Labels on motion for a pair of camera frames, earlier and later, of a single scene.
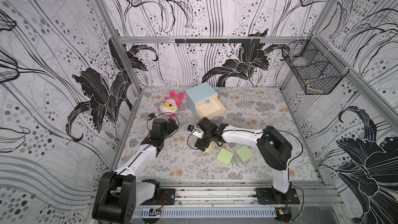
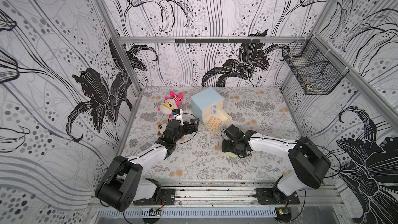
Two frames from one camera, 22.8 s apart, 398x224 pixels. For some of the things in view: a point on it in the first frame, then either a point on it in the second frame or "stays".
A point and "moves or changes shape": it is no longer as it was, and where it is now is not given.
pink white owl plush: [169, 105] stays
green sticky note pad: [225, 156] moves or changes shape
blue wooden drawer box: [202, 101] moves or changes shape
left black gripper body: [168, 129] -> [184, 130]
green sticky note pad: [244, 153] moves or changes shape
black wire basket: [316, 69] stays
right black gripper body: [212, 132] -> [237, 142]
